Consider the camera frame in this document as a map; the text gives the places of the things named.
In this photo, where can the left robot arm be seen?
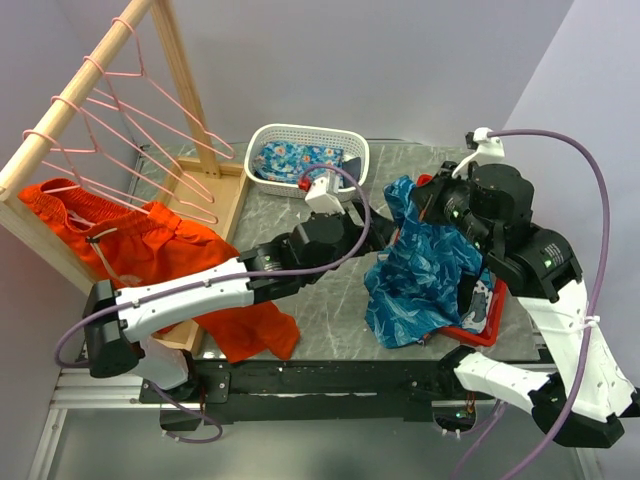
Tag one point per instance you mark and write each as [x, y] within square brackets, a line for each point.
[121, 322]

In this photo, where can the aluminium frame rail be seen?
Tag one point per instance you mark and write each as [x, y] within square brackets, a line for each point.
[100, 429]

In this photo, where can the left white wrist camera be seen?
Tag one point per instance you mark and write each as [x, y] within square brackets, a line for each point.
[321, 194]

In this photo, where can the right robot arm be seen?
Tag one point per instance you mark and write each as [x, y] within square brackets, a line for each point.
[492, 209]

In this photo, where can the blue shark print shorts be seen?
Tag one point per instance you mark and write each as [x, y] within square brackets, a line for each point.
[390, 316]

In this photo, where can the blue floral cloth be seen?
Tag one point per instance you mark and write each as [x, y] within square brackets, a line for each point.
[285, 162]

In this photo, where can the wooden clothes rack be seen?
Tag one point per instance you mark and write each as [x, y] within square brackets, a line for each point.
[116, 52]

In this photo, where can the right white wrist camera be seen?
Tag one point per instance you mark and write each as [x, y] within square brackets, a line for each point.
[485, 150]

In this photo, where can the white plastic basket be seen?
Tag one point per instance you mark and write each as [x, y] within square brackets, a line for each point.
[353, 144]

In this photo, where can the black garment in bin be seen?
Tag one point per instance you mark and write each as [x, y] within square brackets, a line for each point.
[470, 302]

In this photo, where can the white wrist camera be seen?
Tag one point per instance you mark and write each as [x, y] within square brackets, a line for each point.
[321, 194]
[485, 150]

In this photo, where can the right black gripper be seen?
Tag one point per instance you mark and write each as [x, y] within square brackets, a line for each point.
[426, 198]

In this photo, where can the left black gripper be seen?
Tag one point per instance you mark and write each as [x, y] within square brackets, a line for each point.
[380, 235]

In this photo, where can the pink wire hanger top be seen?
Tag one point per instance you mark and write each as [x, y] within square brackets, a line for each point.
[175, 56]

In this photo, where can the pink hanger holding orange shorts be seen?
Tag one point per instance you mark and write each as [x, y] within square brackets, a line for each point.
[82, 181]

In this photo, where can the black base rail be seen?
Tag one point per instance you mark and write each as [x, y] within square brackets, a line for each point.
[269, 390]

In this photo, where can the pink wire hanger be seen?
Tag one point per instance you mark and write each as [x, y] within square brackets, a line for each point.
[165, 192]
[199, 136]
[175, 56]

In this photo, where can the red plastic bin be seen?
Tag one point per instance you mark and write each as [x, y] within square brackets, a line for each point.
[438, 256]

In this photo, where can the orange shorts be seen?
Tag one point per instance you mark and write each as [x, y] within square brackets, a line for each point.
[151, 244]

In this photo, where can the dark blue folded cloth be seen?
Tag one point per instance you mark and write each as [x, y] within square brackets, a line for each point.
[353, 167]

